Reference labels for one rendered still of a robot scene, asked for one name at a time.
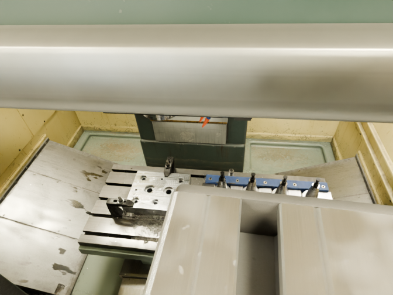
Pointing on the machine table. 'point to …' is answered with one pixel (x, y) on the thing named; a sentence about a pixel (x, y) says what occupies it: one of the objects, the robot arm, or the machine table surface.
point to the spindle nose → (158, 117)
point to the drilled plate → (148, 208)
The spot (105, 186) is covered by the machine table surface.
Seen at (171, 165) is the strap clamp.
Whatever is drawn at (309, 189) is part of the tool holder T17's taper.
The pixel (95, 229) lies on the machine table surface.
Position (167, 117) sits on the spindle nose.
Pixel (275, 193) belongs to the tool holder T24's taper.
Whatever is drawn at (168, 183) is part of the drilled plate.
